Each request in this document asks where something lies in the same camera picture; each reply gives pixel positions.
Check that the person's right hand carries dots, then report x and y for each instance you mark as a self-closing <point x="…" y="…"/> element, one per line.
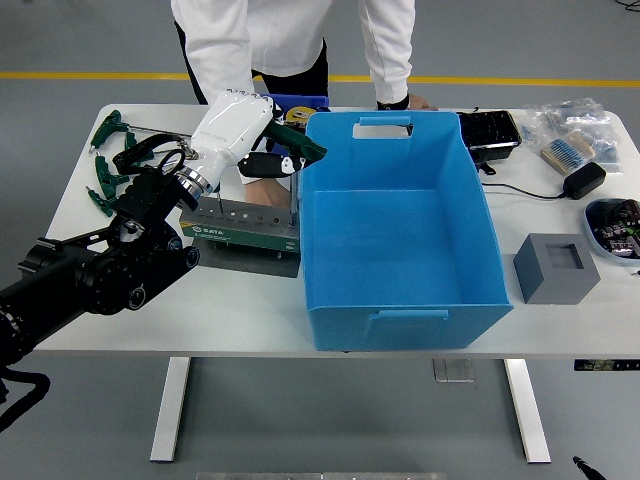
<point x="267" y="192"/>

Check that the person's left hand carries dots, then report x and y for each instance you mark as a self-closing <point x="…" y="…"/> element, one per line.
<point x="422" y="104"/>

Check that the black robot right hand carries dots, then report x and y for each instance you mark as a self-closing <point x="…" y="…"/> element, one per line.
<point x="586" y="469"/>

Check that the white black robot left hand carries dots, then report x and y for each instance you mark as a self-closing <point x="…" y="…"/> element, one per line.
<point x="230" y="130"/>

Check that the grey green wrench holder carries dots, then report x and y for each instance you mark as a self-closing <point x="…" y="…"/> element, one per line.
<point x="235" y="235"/>

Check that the person's right forearm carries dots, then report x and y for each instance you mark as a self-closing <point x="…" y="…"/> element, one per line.
<point x="220" y="70"/>

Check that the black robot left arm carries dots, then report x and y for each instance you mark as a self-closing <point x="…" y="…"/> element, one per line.
<point x="100" y="280"/>

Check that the person's left forearm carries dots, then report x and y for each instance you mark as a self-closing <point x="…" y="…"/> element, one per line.
<point x="392" y="75"/>

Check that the large light blue box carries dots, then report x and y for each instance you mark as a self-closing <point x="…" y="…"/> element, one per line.
<point x="390" y="240"/>

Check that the black plastic tray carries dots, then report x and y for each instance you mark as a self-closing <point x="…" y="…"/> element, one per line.
<point x="490" y="131"/>

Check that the small dark blue bin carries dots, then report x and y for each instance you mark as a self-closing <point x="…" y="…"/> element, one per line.
<point x="305" y="99"/>

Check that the white table leg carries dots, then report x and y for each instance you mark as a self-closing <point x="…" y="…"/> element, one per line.
<point x="527" y="410"/>
<point x="170" y="410"/>

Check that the black table control panel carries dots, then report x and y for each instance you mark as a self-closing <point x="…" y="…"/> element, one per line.
<point x="605" y="366"/>

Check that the person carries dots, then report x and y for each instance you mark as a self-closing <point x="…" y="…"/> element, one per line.
<point x="285" y="30"/>

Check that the clear bag of parts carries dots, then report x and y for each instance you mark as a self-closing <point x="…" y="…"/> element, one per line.
<point x="565" y="112"/>

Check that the blue resistor tape bundle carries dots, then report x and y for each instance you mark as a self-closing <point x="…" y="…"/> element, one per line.
<point x="567" y="152"/>

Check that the metal floor plate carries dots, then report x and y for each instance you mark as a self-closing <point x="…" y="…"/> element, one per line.
<point x="453" y="371"/>

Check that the black power adapter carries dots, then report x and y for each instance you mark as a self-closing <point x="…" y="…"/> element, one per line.
<point x="585" y="180"/>

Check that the clear bag with blue parts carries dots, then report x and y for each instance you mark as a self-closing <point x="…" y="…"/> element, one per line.
<point x="607" y="145"/>

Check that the grey cube with recess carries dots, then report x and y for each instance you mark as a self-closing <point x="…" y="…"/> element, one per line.
<point x="537" y="275"/>

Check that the light blue bowl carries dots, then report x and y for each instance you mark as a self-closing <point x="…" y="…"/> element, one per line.
<point x="592" y="235"/>

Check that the dark electronic parts pile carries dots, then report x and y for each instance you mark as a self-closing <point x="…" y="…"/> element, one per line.
<point x="620" y="225"/>

